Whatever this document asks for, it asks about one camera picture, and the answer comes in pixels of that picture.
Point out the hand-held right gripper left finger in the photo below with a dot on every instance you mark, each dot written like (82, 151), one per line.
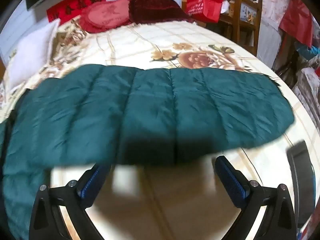
(92, 183)

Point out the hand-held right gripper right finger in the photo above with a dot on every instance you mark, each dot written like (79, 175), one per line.
(230, 180)

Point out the green puffer jacket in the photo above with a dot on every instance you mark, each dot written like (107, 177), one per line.
(140, 110)

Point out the white pillow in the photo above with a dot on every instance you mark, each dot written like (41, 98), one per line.
(30, 52)

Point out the floral checked bed sheet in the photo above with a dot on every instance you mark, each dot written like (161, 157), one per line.
(140, 42)

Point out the wooden chair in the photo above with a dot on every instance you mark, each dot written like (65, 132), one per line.
(246, 17)

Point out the red round frilled cushion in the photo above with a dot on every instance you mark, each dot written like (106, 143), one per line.
(105, 15)

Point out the red hanging cloth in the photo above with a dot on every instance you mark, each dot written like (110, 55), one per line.
(297, 21)

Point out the red shopping bag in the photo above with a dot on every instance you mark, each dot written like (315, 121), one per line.
(203, 6)

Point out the dark red folded blanket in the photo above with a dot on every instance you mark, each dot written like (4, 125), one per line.
(155, 8)

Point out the red wall banner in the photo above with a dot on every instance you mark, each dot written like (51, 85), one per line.
(66, 8)

